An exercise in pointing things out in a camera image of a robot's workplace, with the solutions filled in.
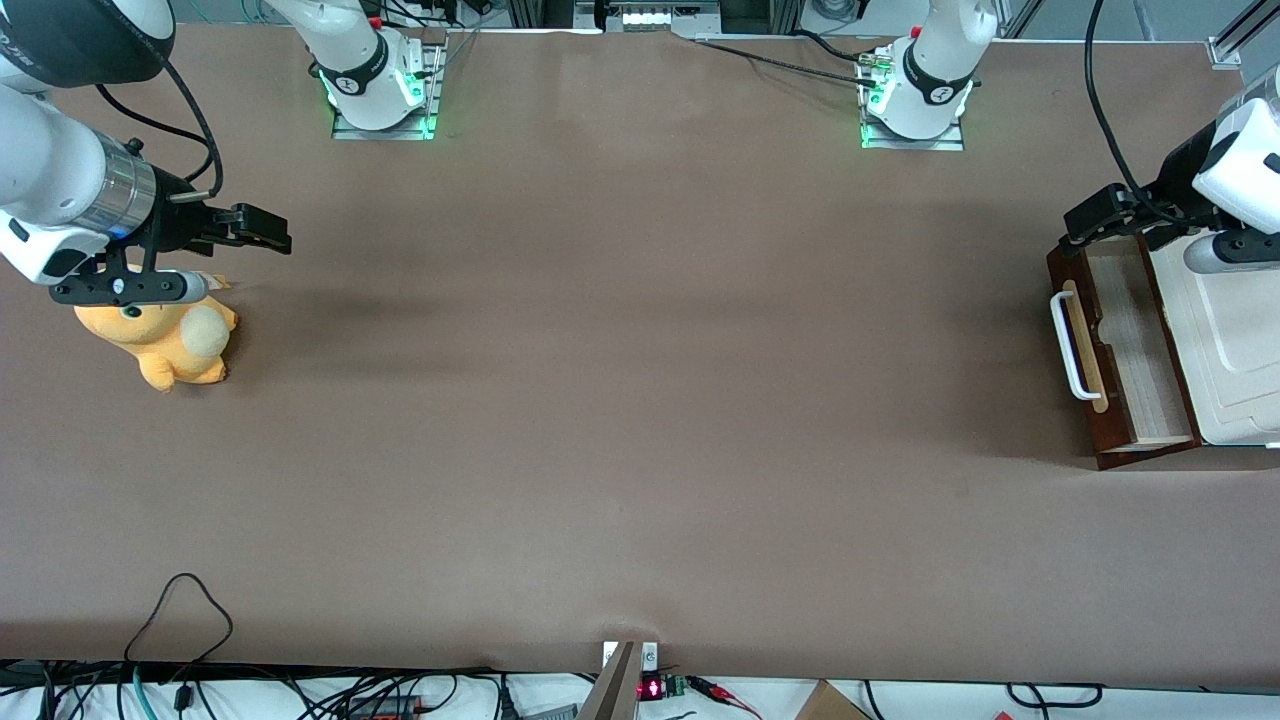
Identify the orange plush toy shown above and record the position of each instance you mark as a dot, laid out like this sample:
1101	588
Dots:
170	345

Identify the orange black connector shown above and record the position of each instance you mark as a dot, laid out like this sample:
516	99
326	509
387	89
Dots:
385	710

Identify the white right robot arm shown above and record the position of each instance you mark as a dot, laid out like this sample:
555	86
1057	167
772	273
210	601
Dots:
50	170

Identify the aluminium frame profile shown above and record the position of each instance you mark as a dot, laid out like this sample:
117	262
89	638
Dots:
1225	50

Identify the white lit device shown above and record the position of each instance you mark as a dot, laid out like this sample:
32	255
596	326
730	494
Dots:
650	18

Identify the white metal bracket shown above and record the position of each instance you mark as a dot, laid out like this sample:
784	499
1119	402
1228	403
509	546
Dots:
650	656

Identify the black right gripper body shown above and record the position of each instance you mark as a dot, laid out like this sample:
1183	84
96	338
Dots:
178	222

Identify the white drawer cabinet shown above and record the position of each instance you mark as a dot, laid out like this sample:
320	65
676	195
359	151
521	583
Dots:
1235	370

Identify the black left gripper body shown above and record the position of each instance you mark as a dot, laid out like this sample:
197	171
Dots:
1172	187

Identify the grey camera support strut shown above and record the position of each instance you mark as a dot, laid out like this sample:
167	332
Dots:
615	690

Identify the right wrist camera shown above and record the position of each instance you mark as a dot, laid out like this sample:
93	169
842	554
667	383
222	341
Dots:
130	288

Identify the red black alligator clips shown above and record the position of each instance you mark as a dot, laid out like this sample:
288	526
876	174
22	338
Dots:
720	692

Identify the brown cardboard piece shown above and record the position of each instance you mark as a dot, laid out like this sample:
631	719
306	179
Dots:
828	705

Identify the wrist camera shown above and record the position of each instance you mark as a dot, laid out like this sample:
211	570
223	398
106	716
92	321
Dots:
1230	252
130	288

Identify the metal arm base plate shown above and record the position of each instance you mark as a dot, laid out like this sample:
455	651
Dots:
350	130
945	143

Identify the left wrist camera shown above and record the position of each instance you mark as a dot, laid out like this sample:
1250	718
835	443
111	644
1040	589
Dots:
1230	252

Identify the grey power adapter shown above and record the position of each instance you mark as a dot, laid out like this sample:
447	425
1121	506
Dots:
550	714

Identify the red display circuit module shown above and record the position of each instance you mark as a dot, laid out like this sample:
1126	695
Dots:
652	688

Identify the dark wood drawer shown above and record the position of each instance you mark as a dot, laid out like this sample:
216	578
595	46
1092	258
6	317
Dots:
1140	340

